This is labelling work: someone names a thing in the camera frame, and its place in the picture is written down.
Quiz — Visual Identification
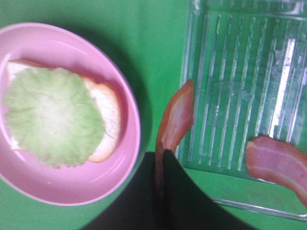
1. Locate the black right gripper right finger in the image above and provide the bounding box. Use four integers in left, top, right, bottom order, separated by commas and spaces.
163, 150, 255, 230

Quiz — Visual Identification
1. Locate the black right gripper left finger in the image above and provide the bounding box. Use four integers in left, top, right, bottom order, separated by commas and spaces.
83, 152, 156, 230

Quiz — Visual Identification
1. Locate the bacon strip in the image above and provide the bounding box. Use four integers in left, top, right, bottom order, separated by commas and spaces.
245, 136, 307, 206
155, 79, 194, 191

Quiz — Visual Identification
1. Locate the white bread slice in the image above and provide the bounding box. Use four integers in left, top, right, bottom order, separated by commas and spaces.
5, 60, 121, 162

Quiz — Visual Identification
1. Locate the green lettuce leaf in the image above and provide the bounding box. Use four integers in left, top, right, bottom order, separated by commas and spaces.
3, 68, 104, 168

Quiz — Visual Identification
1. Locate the pink round plate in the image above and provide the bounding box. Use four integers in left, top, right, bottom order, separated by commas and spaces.
0, 23, 141, 206

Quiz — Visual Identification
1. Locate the clear right plastic tray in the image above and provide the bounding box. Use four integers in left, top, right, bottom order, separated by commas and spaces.
176, 0, 307, 222

